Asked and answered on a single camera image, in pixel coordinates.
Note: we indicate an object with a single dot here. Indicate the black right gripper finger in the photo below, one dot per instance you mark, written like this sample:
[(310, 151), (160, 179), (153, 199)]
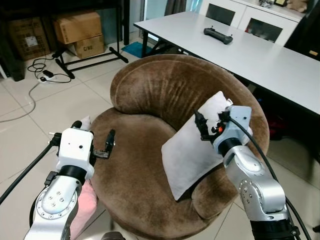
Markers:
[(224, 117), (200, 122)]

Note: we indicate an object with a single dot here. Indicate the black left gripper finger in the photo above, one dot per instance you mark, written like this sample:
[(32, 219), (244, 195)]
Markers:
[(110, 140), (76, 124)]

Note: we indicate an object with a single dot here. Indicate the light grey square pillow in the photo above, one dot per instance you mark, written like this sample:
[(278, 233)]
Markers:
[(187, 155)]

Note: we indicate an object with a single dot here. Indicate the pink pillow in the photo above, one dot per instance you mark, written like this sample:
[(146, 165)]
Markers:
[(86, 206)]

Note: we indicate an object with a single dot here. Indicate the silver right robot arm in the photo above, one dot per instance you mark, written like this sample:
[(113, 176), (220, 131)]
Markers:
[(260, 192)]

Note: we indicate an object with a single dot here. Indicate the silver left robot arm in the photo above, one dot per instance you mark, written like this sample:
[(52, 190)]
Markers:
[(55, 205)]

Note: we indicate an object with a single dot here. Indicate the grey fuzzy pillow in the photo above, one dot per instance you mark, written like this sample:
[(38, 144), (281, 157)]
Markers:
[(86, 124)]

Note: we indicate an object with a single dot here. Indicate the brown round plush sofa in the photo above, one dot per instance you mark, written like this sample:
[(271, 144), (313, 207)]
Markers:
[(150, 170)]

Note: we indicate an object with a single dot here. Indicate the blue floor mat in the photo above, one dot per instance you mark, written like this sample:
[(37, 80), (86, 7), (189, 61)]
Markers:
[(134, 49)]

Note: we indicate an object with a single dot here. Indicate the red object under table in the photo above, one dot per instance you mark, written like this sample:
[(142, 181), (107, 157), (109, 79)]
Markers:
[(275, 127)]

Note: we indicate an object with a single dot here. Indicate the black metal rack stand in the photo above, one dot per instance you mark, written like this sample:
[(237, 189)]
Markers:
[(65, 68)]

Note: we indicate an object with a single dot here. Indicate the power strip with black adapter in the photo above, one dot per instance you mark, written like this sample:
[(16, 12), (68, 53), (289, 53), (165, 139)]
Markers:
[(47, 74)]

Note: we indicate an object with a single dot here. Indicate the long white table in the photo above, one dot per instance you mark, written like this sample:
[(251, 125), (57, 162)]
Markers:
[(250, 55)]

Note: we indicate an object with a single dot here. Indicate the small printed cardboard box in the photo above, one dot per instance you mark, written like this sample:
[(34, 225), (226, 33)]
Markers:
[(92, 47)]

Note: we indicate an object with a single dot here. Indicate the black handheld controller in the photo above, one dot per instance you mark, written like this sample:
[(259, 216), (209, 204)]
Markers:
[(217, 36)]

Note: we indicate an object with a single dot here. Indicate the dark robot foot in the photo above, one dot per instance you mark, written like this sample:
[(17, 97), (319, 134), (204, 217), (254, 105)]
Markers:
[(112, 236)]

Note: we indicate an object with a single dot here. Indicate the cardboard box with white label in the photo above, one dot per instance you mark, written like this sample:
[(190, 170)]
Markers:
[(27, 42)]

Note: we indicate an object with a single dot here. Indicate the white glass-door cabinet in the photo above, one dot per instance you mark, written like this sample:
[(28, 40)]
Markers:
[(239, 14)]

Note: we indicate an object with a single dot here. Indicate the black cabinet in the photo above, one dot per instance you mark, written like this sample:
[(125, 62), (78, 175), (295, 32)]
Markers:
[(306, 35)]

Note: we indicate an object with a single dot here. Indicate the brown teddy bear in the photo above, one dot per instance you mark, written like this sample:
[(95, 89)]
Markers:
[(296, 5)]

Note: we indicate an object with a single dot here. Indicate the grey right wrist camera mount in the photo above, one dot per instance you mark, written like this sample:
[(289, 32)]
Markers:
[(240, 121)]

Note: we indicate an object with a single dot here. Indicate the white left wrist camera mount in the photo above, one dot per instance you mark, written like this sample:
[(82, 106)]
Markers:
[(75, 147)]

